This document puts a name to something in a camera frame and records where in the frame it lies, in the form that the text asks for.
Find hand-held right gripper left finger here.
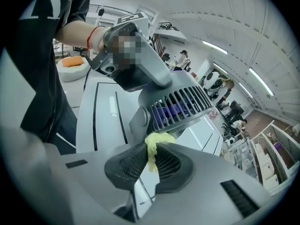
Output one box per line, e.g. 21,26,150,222
60,142,151,225

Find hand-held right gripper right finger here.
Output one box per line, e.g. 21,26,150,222
150,142,280,225

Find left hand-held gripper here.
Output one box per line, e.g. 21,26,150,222
85,11,173,94

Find grey purple fan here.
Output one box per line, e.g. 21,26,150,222
128,70,215,141

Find yellow wiping cloth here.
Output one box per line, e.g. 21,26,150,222
144,132,176,174

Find person's left forearm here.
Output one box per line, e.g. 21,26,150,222
55,21,106,53

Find white rounded robot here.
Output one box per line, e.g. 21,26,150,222
202,71,222,91

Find person's black trousers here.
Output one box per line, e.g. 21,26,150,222
46,102,78,155

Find ceiling tube light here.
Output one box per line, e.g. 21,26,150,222
248,67,275,97
202,40,229,55

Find white shelf unit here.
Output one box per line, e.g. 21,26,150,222
225,120,300,192

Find white bin with orange bag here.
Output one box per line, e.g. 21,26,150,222
56,56,90,83

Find person's black printed T-shirt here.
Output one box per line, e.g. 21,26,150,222
4,0,97,136

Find red string bracelet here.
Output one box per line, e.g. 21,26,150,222
86,25,100,52

